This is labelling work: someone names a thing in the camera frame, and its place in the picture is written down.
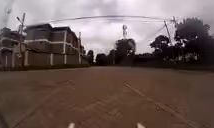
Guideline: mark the round dark tree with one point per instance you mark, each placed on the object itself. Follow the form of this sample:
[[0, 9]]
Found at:
[[101, 59]]

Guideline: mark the small dark tree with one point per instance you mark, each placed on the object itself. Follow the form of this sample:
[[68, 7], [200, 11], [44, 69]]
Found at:
[[90, 56]]

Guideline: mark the tall dark tree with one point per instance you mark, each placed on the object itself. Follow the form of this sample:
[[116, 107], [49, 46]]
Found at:
[[125, 50]]

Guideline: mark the red brick path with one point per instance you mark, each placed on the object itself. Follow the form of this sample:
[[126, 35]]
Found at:
[[105, 100]]

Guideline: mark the lattice mast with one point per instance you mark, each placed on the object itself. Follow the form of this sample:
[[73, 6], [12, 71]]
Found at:
[[124, 31]]

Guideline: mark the brown multi-storey building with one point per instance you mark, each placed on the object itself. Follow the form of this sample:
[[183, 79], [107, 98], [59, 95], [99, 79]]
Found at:
[[51, 40]]

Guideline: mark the weedy grass strip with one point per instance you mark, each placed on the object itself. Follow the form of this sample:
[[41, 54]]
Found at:
[[45, 67]]

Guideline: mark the utility pole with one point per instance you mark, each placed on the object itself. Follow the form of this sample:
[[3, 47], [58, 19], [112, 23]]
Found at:
[[21, 30], [167, 33]]

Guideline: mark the robot's own part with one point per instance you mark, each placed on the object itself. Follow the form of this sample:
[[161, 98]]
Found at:
[[140, 125], [71, 125]]

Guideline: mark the row of dark trees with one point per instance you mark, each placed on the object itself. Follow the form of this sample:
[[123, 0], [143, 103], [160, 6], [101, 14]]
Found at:
[[191, 40]]

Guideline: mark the grass verge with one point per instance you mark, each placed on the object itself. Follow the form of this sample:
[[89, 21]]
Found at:
[[195, 67]]

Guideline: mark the brown paved ground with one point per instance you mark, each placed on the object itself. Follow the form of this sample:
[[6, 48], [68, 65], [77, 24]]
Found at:
[[21, 86]]

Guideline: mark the brown paved road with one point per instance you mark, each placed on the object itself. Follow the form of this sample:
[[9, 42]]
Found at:
[[195, 93]]

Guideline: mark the unfinished concrete building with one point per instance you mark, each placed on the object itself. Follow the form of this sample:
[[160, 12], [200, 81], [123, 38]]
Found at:
[[8, 40]]

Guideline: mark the construction crane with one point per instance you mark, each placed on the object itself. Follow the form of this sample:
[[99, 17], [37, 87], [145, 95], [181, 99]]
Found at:
[[7, 13]]

